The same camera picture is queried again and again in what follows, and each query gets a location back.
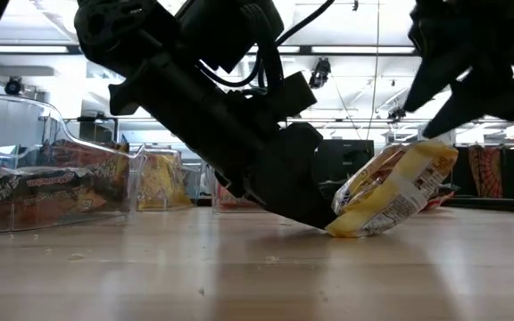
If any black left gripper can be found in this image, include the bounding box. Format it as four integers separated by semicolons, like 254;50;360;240
109;53;338;231

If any red spicy noodle pack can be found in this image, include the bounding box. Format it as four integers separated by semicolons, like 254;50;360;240
216;182;262;210
421;185;457;211

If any black overhead beam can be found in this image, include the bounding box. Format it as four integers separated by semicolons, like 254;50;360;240
0;44;419;57

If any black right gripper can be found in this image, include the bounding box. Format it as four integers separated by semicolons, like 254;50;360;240
402;0;514;139

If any dark red packet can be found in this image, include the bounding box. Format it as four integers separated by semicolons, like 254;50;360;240
37;140;131;213

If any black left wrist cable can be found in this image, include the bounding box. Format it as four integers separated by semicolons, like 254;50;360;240
194;0;336;90

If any black fire noodle pack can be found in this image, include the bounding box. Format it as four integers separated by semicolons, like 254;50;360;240
0;167;106;224

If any clear plastic bin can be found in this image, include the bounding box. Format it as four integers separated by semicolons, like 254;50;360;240
129;146;195;211
0;93;147;235
207;146;267;213

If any thin hanging black cable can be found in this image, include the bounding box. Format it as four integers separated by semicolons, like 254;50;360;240
365;0;381;142

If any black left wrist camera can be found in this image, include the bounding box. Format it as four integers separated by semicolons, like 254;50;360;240
282;70;319;118

